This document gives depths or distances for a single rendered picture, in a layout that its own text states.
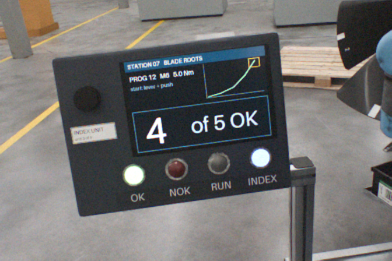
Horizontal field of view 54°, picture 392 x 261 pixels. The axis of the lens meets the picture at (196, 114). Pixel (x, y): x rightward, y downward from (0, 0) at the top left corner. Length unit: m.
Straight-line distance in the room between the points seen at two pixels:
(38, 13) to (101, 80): 8.24
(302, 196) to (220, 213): 1.61
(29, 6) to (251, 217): 7.34
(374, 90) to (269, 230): 1.19
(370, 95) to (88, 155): 0.76
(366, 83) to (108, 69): 0.75
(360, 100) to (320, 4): 5.54
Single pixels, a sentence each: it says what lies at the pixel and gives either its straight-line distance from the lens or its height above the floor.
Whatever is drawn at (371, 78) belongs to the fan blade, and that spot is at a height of 1.01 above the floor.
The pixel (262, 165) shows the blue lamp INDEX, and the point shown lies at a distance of 0.46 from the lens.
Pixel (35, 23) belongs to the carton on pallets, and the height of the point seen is 0.26.
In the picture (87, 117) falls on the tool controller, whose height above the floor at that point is 1.19.
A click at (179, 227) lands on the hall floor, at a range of 2.12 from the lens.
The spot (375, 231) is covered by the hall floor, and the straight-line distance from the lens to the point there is 2.14.
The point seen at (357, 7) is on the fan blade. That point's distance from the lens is 1.31.
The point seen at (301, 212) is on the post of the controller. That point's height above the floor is 0.98.
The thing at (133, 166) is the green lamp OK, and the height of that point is 1.13.
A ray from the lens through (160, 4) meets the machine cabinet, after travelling 8.32.
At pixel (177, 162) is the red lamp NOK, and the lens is 0.45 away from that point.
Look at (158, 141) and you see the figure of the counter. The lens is 0.44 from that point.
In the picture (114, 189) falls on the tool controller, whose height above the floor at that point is 1.10.
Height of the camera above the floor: 1.35
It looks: 24 degrees down
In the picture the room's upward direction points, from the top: 6 degrees counter-clockwise
